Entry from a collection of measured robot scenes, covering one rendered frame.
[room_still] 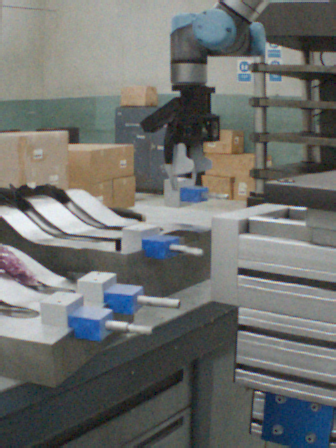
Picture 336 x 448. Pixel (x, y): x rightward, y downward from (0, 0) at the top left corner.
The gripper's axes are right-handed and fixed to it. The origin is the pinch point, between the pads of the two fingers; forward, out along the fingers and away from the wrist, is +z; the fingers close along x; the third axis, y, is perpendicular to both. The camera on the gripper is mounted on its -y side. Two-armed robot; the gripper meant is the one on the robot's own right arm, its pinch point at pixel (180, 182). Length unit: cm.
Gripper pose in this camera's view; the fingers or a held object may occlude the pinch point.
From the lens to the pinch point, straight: 132.7
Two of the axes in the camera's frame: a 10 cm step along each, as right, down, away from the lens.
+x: 5.7, -1.4, 8.1
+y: 8.2, 1.0, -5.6
